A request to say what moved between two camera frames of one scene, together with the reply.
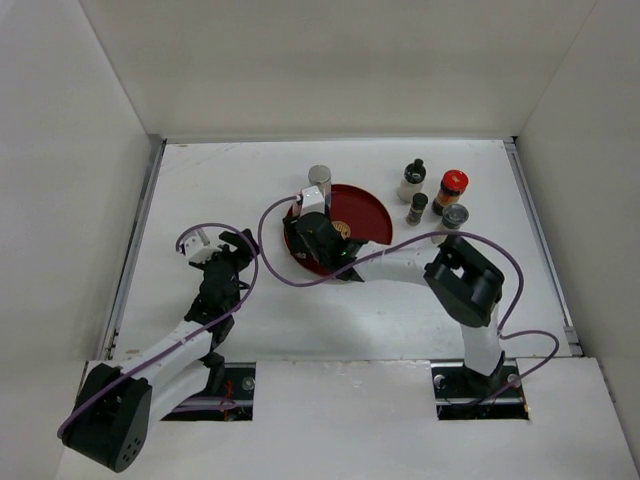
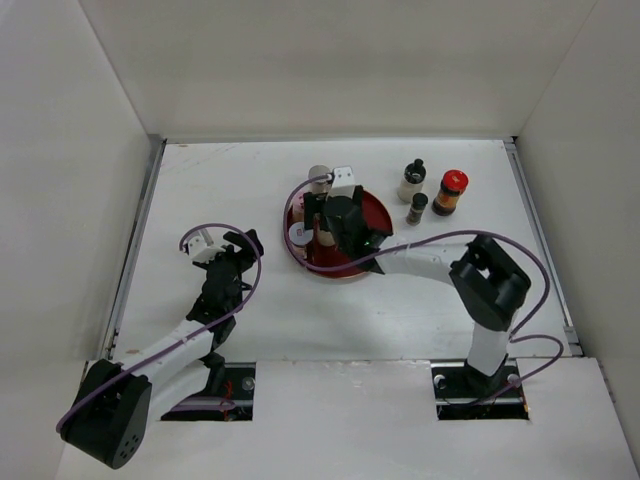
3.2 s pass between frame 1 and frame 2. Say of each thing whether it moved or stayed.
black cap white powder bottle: stayed
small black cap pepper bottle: stayed
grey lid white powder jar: moved
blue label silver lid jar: stayed
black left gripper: stayed
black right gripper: moved
